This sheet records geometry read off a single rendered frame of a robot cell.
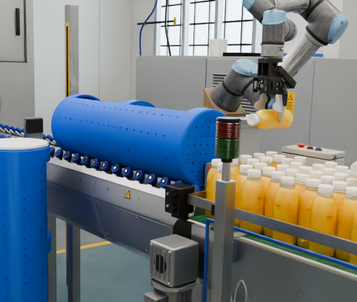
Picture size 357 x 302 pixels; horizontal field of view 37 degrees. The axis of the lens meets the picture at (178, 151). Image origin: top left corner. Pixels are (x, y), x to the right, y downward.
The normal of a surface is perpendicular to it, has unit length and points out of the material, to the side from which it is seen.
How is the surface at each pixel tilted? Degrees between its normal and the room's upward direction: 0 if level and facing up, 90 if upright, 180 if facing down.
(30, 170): 90
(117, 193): 70
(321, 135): 90
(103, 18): 90
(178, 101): 90
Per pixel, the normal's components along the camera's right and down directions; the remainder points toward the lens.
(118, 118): -0.60, -0.47
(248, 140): 0.58, 0.14
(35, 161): 0.75, 0.13
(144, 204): -0.69, -0.25
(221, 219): -0.74, 0.09
